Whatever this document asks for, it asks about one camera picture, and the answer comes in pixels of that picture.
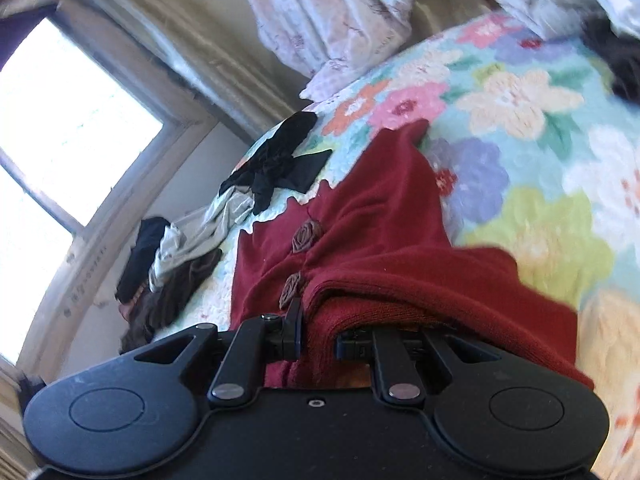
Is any window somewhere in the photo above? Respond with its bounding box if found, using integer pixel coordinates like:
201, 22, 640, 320
0, 14, 167, 367

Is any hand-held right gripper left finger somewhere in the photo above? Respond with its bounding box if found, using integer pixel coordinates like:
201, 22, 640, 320
134, 297, 305, 407

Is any black folded garment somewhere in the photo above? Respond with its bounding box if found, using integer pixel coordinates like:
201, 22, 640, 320
115, 216, 172, 305

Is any dark furry cloth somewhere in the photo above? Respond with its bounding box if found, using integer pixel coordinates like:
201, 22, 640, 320
581, 16, 640, 104

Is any red knit cardigan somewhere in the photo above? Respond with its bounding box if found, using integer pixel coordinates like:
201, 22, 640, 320
229, 118, 597, 392

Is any purple curtain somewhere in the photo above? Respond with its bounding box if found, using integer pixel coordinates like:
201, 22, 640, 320
0, 4, 59, 70

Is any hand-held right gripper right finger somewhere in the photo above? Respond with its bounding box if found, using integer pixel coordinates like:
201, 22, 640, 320
334, 329, 502, 406

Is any black thin garment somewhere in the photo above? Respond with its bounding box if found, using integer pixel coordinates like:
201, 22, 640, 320
218, 111, 334, 217

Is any white pink printed quilt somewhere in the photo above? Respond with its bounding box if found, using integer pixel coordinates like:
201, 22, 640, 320
247, 0, 442, 102

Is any dark brown garment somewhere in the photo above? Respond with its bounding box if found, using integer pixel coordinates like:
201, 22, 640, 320
118, 247, 224, 357

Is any floral bedspread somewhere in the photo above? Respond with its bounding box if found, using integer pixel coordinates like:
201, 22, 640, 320
176, 11, 640, 480

